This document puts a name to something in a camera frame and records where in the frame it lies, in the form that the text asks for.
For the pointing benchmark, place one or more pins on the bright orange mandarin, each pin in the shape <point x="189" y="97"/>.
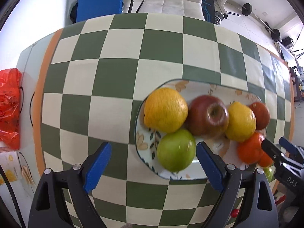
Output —
<point x="250" y="151"/>

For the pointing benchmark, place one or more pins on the red plastic bag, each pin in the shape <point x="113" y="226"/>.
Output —
<point x="10" y="107"/>

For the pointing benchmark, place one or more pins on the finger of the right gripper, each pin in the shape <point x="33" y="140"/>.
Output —
<point x="274" y="153"/>
<point x="296" y="152"/>

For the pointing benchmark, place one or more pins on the dark reddish brown orange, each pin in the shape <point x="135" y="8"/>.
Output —
<point x="262" y="115"/>

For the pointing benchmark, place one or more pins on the large yellow orange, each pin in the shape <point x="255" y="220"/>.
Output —
<point x="165" y="110"/>

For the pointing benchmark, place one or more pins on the small green apple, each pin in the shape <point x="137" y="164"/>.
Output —
<point x="268" y="173"/>

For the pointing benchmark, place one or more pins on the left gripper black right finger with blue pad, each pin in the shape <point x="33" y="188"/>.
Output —
<point x="258" y="207"/>

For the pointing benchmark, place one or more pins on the illustrated ceramic plate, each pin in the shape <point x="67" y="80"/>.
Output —
<point x="148" y="139"/>

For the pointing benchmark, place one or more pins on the red apple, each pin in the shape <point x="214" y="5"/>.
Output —
<point x="208" y="117"/>

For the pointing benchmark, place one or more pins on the small orange mandarin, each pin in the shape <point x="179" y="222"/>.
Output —
<point x="265" y="161"/>

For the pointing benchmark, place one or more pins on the large green apple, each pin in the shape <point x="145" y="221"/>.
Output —
<point x="176" y="151"/>

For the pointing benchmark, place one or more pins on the yellow lemon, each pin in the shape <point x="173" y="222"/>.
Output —
<point x="242" y="122"/>

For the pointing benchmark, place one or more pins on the yellow white box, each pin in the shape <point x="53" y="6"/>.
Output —
<point x="16" y="167"/>

